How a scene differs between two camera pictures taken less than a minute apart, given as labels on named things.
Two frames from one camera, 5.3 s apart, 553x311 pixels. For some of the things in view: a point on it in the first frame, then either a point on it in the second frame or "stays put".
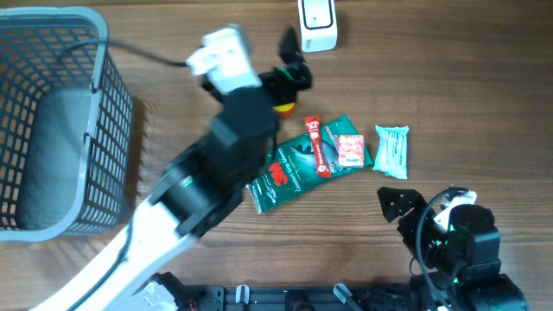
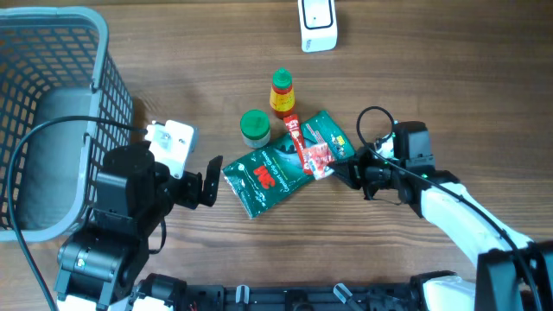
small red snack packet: (351, 150) -> (315, 160)
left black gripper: (285, 90) -> (192, 194)
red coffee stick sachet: (313, 124) -> (293, 124)
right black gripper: (411, 199) -> (353, 171)
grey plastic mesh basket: (66, 125) stays put
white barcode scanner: (318, 25) stays put
